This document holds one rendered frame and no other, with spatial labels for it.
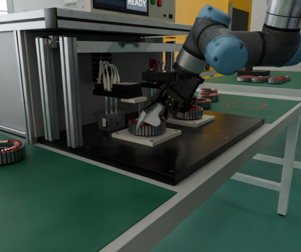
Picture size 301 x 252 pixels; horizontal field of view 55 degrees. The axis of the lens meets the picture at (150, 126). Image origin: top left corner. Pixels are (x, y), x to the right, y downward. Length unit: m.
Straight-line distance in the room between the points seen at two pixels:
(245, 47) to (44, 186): 0.49
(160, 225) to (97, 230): 0.11
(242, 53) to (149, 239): 0.39
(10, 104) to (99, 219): 0.60
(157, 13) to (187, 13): 3.69
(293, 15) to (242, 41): 0.10
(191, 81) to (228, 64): 0.16
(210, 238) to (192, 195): 1.17
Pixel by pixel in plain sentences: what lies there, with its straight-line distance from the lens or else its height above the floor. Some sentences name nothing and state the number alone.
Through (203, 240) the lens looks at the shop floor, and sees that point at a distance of 1.75.
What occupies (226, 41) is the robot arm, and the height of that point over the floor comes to 1.04.
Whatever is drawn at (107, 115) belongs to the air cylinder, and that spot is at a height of 0.82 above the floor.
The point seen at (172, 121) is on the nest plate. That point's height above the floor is 0.78.
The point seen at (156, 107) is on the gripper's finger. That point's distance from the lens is 0.78.
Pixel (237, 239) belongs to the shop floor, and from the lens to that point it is 1.80.
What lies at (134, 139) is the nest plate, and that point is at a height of 0.78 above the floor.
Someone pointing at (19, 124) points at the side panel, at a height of 0.79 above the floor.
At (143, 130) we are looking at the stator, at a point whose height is 0.80.
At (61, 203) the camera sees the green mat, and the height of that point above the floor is 0.75.
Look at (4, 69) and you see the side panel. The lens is 1.01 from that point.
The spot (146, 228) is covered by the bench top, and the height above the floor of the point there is 0.75.
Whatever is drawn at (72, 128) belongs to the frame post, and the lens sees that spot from 0.78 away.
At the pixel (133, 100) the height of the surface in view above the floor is 0.88.
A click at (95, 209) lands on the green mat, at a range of 0.54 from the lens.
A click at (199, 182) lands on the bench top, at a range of 0.64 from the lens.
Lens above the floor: 1.02
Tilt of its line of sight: 15 degrees down
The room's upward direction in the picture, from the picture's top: straight up
